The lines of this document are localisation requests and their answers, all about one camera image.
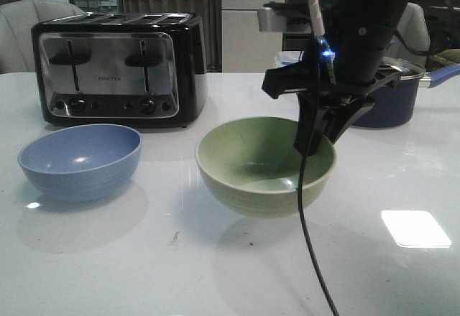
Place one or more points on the black chrome four-slot toaster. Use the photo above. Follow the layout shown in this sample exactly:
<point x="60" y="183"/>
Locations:
<point x="139" y="70"/>

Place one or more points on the glass pot lid blue knob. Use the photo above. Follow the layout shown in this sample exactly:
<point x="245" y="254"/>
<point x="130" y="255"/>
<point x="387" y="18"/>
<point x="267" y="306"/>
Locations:
<point x="409" y="70"/>

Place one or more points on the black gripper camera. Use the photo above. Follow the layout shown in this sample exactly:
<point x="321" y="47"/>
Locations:
<point x="314" y="76"/>

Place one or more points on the blue plastic bowl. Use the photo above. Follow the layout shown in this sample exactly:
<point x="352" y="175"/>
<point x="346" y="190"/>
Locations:
<point x="82" y="163"/>

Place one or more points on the clear plastic food container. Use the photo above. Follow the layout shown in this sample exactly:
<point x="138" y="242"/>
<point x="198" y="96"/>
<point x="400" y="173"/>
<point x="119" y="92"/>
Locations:
<point x="285" y="58"/>

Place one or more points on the white cabinet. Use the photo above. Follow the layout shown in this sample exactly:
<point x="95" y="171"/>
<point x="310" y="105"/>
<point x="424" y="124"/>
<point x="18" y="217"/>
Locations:
<point x="244" y="48"/>

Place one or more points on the dark blue saucepan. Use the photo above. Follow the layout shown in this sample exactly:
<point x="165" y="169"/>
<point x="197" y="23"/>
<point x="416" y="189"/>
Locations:
<point x="393" y="106"/>

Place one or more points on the grey upholstered chair right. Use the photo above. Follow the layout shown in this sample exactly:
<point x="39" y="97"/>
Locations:
<point x="413" y="29"/>

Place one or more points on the olive cloth at right edge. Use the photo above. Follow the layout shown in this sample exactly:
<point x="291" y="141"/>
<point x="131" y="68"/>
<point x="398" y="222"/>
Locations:
<point x="443" y="59"/>

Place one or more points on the grey upholstered chair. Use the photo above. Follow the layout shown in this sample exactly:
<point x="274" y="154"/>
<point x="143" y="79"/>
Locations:
<point x="413" y="29"/>
<point x="17" y="21"/>

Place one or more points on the green plastic bowl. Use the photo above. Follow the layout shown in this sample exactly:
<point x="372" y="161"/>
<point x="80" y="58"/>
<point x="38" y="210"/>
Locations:
<point x="251" y="166"/>

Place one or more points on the dark counter unit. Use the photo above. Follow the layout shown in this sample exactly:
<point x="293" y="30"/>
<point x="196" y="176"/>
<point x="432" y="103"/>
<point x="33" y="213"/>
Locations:
<point x="437" y="16"/>

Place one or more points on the grey upholstered chair left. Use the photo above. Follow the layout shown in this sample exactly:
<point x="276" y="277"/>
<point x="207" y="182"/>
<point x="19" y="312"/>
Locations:
<point x="17" y="21"/>

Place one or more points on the black robot arm camera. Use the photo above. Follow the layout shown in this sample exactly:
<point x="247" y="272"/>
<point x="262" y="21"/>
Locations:
<point x="358" y="33"/>

